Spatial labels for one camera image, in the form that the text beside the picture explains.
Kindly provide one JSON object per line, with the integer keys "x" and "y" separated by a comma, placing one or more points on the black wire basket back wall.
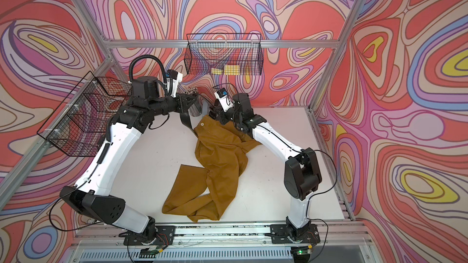
{"x": 205, "y": 51}

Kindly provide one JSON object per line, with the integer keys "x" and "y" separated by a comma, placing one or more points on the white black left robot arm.
{"x": 154, "y": 93}

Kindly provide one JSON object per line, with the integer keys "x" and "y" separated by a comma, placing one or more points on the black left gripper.
{"x": 181, "y": 105}

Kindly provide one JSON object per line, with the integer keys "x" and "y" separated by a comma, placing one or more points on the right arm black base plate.
{"x": 288, "y": 234}

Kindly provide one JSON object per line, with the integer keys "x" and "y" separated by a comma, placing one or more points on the black wire basket left wall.
{"x": 78, "y": 125}

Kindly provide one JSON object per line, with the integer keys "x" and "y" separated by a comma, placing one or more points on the black leather belt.
{"x": 185, "y": 119}

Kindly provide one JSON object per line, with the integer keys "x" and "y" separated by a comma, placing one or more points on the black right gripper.
{"x": 222, "y": 114}

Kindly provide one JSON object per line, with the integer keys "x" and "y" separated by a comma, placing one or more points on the mustard brown trousers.
{"x": 205, "y": 192}

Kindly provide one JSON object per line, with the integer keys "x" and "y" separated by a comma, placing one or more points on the yellow sticky notes pad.
{"x": 227, "y": 70}

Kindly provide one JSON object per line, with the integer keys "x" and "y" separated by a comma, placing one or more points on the black wire basket wall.
{"x": 78, "y": 125}
{"x": 205, "y": 51}

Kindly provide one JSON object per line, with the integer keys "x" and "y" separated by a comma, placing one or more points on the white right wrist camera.
{"x": 224, "y": 99}

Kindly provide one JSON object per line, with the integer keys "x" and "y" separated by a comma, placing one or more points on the clear cup of pencils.
{"x": 196, "y": 108}

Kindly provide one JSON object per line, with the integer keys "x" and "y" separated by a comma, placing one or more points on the aluminium front rail frame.
{"x": 329, "y": 242}

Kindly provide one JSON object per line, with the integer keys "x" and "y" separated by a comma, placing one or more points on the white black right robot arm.
{"x": 302, "y": 175}

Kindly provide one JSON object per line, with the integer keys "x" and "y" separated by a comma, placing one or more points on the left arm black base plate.
{"x": 159, "y": 235}

